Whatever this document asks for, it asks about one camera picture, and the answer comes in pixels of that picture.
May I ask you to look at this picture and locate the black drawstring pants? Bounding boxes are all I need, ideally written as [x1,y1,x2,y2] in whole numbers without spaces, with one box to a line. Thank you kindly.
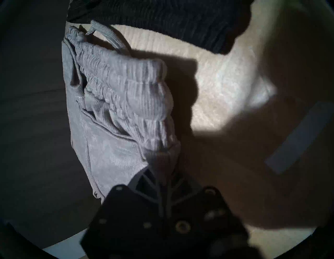
[67,0,255,55]

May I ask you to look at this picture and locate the grey drawstring pants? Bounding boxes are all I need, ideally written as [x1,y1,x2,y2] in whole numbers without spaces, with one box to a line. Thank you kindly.
[62,20,182,199]

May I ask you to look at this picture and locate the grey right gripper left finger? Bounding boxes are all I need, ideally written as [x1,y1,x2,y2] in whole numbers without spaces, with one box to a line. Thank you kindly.
[81,170,163,259]

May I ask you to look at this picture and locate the white tape strip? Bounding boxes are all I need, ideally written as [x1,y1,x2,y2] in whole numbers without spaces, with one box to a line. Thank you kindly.
[265,101,334,175]

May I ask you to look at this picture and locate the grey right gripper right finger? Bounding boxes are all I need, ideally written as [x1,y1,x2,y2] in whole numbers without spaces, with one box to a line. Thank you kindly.
[167,172,261,259]

